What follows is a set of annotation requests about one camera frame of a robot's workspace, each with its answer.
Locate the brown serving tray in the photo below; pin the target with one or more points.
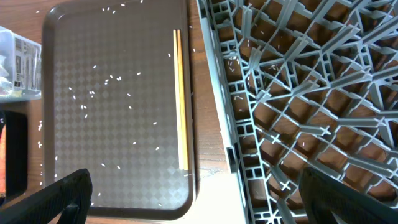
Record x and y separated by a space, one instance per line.
108 98

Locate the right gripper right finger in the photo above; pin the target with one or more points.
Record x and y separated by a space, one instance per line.
327 201

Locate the grey dishwasher rack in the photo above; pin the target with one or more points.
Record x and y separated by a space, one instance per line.
304 84

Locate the orange carrot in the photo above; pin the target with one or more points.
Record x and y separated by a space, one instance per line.
3 162

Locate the clear plastic bin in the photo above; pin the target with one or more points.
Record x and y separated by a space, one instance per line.
20 68

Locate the wooden chopstick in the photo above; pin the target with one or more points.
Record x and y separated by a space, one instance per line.
185 161
177 102

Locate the black plastic tray bin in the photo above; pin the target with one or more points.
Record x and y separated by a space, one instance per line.
16 153

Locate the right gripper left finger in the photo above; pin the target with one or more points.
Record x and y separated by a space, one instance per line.
69 197

